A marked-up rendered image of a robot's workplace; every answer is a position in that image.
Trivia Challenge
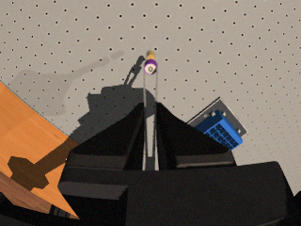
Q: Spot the white perforated base plate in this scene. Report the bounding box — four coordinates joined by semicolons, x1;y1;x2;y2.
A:
0;0;301;196

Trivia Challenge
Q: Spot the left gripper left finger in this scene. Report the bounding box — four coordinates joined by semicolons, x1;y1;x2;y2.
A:
63;103;145;170

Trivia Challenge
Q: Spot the blue grid rack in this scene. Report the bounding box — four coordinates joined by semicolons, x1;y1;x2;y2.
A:
194;110;243;150

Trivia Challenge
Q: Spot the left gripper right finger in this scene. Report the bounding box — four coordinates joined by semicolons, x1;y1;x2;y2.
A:
156;103;237;170

